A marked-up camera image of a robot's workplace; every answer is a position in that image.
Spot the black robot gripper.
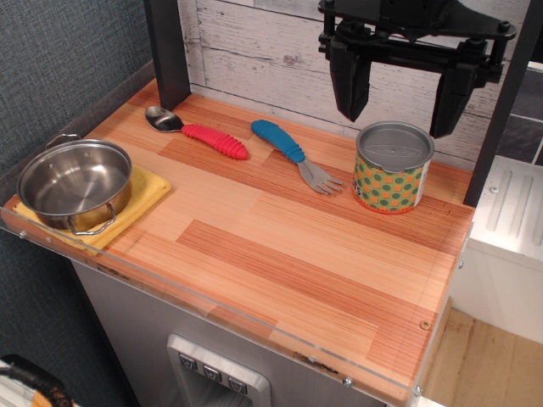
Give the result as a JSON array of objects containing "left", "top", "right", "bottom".
[{"left": 319, "top": 1, "right": 517, "bottom": 138}]

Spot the green orange checked tin can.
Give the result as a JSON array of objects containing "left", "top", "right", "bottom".
[{"left": 353, "top": 120, "right": 434, "bottom": 215}]

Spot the white toy sink unit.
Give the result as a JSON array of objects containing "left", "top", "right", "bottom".
[{"left": 449, "top": 157, "right": 542, "bottom": 343}]

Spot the yellow folded cloth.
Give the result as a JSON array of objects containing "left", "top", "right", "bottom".
[{"left": 12, "top": 164, "right": 172, "bottom": 256}]

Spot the clear acrylic edge guard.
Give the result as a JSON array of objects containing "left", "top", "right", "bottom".
[{"left": 3, "top": 196, "right": 473, "bottom": 406}]

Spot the stainless steel pot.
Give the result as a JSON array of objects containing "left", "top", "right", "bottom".
[{"left": 16, "top": 134, "right": 132, "bottom": 237}]

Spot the silver dispenser panel with buttons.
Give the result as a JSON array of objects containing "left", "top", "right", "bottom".
[{"left": 166, "top": 334, "right": 272, "bottom": 406}]

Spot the black and yellow object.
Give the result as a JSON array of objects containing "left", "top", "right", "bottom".
[{"left": 1, "top": 354, "right": 76, "bottom": 406}]

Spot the dark grey right post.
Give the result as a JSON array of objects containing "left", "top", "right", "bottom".
[{"left": 463, "top": 0, "right": 542, "bottom": 208}]

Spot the dark grey post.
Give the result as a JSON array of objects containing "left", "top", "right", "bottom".
[
  {"left": 463, "top": 0, "right": 542, "bottom": 208},
  {"left": 143, "top": 0, "right": 191, "bottom": 110}
]

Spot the blue handled metal fork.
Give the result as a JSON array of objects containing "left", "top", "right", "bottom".
[{"left": 250, "top": 120, "right": 343, "bottom": 195}]

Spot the dark grey left post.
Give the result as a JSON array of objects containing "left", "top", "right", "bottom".
[{"left": 143, "top": 0, "right": 191, "bottom": 110}]

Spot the red handled metal spoon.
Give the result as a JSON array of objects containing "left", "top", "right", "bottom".
[{"left": 145, "top": 106, "right": 249, "bottom": 159}]

